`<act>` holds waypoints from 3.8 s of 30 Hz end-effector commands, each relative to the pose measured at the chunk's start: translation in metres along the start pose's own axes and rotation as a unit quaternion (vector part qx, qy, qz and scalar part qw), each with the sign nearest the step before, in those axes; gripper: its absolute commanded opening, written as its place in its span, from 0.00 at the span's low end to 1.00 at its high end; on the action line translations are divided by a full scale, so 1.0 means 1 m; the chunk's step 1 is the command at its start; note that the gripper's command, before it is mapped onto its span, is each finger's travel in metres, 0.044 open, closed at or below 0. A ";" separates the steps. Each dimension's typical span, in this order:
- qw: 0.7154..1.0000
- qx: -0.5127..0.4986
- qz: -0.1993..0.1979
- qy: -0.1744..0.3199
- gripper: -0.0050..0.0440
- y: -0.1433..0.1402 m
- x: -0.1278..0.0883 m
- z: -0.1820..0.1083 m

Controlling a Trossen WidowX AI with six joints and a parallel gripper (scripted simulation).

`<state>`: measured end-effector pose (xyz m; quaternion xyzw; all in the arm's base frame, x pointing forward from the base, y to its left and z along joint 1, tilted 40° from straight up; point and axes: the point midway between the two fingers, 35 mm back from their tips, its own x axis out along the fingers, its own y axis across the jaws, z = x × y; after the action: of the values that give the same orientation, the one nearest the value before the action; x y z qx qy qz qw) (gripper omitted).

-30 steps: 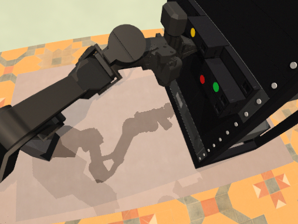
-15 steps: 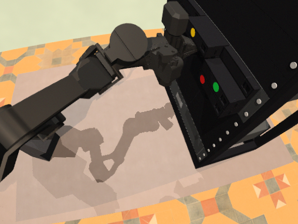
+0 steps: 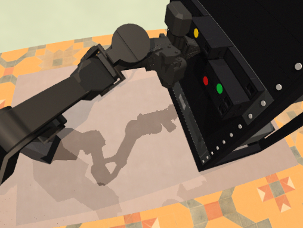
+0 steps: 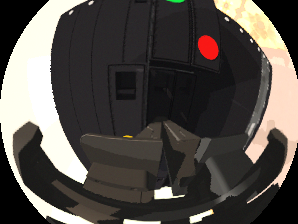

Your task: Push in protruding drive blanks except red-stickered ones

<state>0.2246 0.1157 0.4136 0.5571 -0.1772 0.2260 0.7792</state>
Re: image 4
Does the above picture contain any black server rack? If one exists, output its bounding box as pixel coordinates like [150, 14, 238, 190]
[50, 0, 272, 171]

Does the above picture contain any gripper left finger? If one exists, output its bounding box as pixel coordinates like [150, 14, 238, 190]
[80, 116, 163, 189]

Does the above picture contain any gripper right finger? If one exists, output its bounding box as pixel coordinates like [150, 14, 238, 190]
[161, 116, 249, 197]

